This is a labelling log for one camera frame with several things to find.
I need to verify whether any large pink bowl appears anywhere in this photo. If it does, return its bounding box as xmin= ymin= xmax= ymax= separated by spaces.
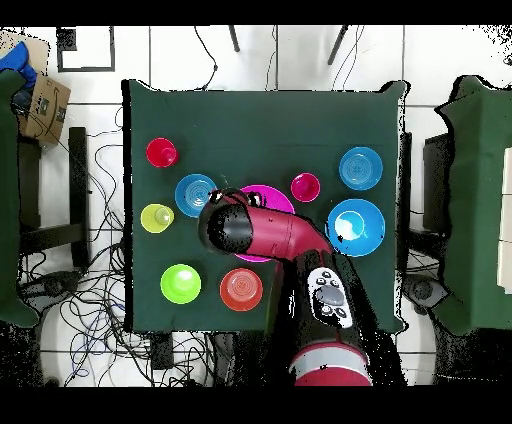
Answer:
xmin=233 ymin=184 xmax=298 ymax=264

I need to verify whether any green bowl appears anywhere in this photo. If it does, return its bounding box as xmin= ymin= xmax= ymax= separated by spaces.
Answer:
xmin=160 ymin=263 xmax=202 ymax=305

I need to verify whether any crimson cup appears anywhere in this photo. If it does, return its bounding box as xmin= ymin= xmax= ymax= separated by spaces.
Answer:
xmin=290 ymin=172 xmax=322 ymax=203

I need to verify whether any small blue bowl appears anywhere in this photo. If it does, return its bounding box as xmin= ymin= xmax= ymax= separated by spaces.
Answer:
xmin=338 ymin=146 xmax=384 ymax=192
xmin=174 ymin=173 xmax=220 ymax=219

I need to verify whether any orange bowl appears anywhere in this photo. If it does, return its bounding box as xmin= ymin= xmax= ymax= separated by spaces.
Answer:
xmin=219 ymin=267 xmax=264 ymax=312

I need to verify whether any dark green tablecloth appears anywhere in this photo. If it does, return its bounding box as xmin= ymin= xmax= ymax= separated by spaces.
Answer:
xmin=121 ymin=78 xmax=411 ymax=334

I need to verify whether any yellow cup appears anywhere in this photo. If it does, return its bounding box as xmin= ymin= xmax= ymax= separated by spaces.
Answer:
xmin=140 ymin=203 xmax=176 ymax=234

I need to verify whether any large blue bowl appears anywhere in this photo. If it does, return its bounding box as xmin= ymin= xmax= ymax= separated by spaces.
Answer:
xmin=325 ymin=198 xmax=386 ymax=258

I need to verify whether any red cup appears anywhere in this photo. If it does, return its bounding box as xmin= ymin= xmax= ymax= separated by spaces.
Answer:
xmin=145 ymin=137 xmax=180 ymax=169

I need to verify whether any black power strip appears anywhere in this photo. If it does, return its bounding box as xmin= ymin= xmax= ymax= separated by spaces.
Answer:
xmin=149 ymin=333 xmax=175 ymax=371

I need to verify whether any black monitor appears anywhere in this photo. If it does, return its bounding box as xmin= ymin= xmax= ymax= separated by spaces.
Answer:
xmin=422 ymin=133 xmax=455 ymax=233

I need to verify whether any dark grey stand base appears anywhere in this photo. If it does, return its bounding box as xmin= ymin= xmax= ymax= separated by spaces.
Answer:
xmin=17 ymin=270 xmax=83 ymax=311
xmin=403 ymin=273 xmax=449 ymax=315

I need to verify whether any green cloth on side table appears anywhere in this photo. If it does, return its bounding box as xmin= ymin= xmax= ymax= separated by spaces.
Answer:
xmin=0 ymin=69 xmax=39 ymax=329
xmin=435 ymin=75 xmax=512 ymax=336

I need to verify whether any cardboard box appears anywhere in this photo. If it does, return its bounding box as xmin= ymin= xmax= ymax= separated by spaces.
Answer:
xmin=0 ymin=30 xmax=72 ymax=145

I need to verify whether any white box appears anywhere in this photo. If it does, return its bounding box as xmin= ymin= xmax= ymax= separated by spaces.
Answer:
xmin=496 ymin=146 xmax=512 ymax=295

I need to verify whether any blue cloth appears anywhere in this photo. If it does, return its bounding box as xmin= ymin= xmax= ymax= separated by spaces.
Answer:
xmin=0 ymin=41 xmax=38 ymax=89

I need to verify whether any tangle of floor cables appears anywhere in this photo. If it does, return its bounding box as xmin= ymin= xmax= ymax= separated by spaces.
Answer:
xmin=19 ymin=107 xmax=233 ymax=387

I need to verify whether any black hanging cable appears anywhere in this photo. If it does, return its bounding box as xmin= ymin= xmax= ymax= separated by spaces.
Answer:
xmin=194 ymin=25 xmax=219 ymax=91

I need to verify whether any black chair frame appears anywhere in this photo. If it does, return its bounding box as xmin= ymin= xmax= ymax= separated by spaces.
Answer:
xmin=17 ymin=126 xmax=91 ymax=269

